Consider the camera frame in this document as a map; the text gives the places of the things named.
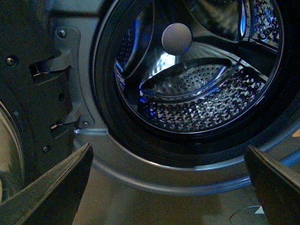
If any washing machine door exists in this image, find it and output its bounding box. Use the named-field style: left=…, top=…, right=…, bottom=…
left=0, top=0, right=74, bottom=201

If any black rubber door gasket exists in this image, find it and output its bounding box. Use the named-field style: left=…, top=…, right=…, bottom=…
left=93, top=0, right=300, bottom=167

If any grey door hinge bracket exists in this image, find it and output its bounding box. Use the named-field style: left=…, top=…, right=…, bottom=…
left=37, top=26, right=95, bottom=129

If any orange warning sticker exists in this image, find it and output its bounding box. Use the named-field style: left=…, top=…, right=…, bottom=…
left=292, top=129, right=300, bottom=137

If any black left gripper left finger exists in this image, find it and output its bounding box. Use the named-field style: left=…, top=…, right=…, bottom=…
left=0, top=143, right=93, bottom=225

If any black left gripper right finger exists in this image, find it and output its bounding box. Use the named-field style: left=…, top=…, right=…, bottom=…
left=244, top=145, right=300, bottom=225

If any steel perforated washer drum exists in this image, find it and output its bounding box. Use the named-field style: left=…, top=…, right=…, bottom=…
left=114, top=0, right=284, bottom=134

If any grey front-load washing machine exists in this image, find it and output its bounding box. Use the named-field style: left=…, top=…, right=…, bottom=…
left=48, top=0, right=300, bottom=225

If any round filter cover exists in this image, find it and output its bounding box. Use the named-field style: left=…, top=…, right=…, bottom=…
left=229, top=205, right=269, bottom=225

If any white tape on filter cover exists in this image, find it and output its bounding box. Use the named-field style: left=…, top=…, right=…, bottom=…
left=255, top=206, right=264, bottom=215

